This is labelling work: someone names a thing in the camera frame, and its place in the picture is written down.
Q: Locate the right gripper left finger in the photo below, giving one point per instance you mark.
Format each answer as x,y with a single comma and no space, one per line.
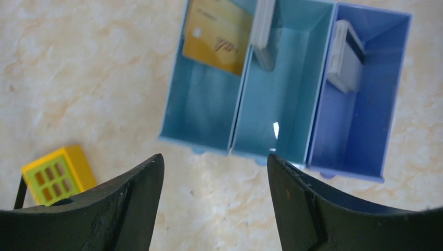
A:
118,214

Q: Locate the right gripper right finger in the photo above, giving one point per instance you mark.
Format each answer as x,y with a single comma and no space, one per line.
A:
312,215

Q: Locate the silver credit card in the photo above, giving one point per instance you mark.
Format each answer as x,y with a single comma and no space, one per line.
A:
347,58

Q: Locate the black credit card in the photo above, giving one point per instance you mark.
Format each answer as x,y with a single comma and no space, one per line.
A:
264,33

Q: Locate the gold credit card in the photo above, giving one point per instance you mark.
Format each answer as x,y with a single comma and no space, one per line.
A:
216,33

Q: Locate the yellow red blue toy block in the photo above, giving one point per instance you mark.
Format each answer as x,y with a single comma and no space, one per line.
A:
58,175

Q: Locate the purple drawer right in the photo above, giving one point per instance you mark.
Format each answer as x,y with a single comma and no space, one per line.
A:
351,130

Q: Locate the black tripod stand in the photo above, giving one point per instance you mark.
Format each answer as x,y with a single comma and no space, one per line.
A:
21,193

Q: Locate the light blue drawer middle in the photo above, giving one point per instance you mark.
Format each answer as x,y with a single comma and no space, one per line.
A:
277,108

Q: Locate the light blue drawer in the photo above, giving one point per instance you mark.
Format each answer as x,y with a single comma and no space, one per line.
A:
203,101
277,108

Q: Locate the light blue drawer left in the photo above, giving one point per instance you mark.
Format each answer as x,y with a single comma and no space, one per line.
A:
203,101

